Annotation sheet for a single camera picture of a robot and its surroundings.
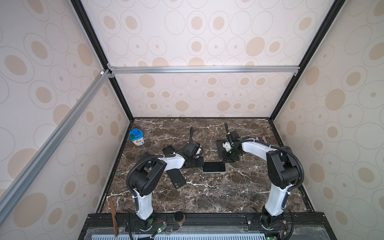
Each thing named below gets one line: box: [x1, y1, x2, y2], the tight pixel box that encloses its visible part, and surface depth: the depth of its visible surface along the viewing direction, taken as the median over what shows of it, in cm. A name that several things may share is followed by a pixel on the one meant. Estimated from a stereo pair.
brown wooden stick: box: [108, 197, 118, 238], surface depth 78 cm
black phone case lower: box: [166, 169, 187, 189], surface depth 91 cm
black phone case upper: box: [162, 145, 176, 155], surface depth 104 cm
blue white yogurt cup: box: [128, 128, 145, 147], surface depth 99 cm
